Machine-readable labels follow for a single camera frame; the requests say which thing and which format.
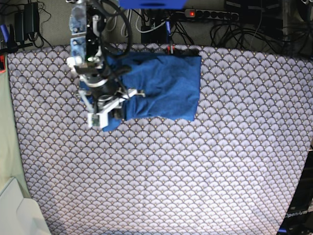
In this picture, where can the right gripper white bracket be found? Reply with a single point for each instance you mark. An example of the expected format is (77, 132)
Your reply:
(98, 113)

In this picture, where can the blue long-sleeve T-shirt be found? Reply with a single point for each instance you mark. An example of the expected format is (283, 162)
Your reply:
(171, 84)

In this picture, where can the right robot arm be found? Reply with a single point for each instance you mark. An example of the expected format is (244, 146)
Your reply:
(101, 88)

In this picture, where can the red black table clamp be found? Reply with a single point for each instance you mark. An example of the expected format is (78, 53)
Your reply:
(170, 49)

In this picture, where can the blue box top centre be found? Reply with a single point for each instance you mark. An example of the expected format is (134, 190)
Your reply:
(152, 4)

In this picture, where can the red clamp left edge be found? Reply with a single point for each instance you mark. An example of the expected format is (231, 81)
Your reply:
(2, 64)

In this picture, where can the black adapter top left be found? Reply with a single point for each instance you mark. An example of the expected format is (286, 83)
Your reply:
(26, 23)

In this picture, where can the patterned fan-motif tablecloth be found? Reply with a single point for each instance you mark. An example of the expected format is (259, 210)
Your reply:
(232, 171)

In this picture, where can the white plastic bin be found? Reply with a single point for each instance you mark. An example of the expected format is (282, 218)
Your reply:
(20, 215)

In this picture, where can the black OpenArm case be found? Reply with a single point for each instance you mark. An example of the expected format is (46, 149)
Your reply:
(299, 217)

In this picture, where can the black power strip red switch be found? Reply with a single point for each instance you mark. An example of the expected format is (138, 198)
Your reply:
(212, 15)

